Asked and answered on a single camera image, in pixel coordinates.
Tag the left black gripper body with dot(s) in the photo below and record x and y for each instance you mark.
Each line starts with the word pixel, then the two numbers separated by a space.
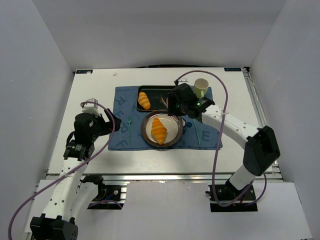
pixel 110 120

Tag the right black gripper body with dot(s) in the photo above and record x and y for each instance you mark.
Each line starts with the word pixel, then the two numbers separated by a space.
pixel 171 108

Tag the metal tongs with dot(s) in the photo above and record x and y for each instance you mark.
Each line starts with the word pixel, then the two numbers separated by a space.
pixel 166 105

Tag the orange striped croissant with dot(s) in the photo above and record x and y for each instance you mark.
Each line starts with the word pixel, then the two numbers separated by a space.
pixel 158 131

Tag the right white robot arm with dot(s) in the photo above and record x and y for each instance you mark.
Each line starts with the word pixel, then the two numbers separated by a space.
pixel 260 145

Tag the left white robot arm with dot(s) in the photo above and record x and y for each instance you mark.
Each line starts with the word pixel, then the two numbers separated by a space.
pixel 72 192

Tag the teal plastic fork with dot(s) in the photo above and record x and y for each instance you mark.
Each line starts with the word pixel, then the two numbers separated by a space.
pixel 129 121

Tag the black rectangular tray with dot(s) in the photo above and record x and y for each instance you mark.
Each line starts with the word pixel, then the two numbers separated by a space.
pixel 153 93

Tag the teal plastic knife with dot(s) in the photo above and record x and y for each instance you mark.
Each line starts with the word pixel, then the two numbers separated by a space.
pixel 197 132

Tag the light green mug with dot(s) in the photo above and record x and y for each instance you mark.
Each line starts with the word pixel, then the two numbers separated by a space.
pixel 200 87

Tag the dark rimmed white plate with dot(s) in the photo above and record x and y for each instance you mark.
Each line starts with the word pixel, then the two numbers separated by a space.
pixel 173 124

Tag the pale striped croissant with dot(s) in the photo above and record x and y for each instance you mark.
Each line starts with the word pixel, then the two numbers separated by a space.
pixel 144 101

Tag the blue letter-print placemat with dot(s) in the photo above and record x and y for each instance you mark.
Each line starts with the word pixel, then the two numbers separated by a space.
pixel 125 105

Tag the right blue table label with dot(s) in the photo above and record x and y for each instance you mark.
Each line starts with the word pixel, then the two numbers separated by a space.
pixel 232 69

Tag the blue table label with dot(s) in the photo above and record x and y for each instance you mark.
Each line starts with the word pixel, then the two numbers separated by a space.
pixel 232 69
pixel 84 71

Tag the left blue table label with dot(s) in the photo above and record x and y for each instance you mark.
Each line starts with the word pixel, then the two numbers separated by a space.
pixel 84 71

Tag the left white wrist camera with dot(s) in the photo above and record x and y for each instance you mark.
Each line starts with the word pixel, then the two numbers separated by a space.
pixel 90 106

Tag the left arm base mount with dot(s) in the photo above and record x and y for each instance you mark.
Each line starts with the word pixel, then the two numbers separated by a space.
pixel 108 195

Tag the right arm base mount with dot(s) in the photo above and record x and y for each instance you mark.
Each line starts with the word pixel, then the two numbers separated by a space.
pixel 226 194

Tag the aluminium table side rail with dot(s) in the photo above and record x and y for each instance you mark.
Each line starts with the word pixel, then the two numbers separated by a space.
pixel 275 173

